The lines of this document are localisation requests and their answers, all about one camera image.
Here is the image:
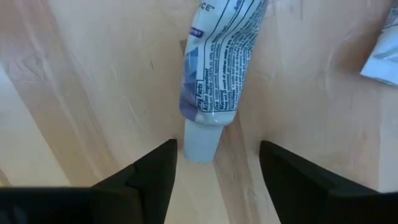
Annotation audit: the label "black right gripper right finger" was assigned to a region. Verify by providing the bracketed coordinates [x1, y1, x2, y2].
[259, 140, 398, 224]

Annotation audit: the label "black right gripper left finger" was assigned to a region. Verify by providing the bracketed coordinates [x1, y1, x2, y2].
[0, 139, 178, 224]

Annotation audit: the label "white travel toothpaste tube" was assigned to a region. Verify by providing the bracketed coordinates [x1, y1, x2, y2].
[359, 4, 398, 87]
[179, 0, 269, 165]

